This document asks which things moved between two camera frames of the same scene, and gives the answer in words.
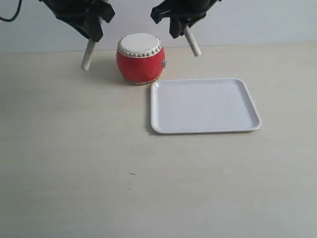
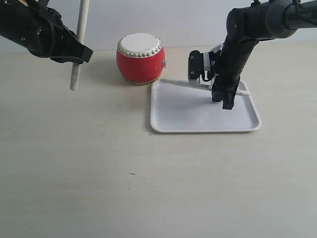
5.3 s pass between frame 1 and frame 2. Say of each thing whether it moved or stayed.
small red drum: stayed
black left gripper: moved
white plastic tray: stayed
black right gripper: moved
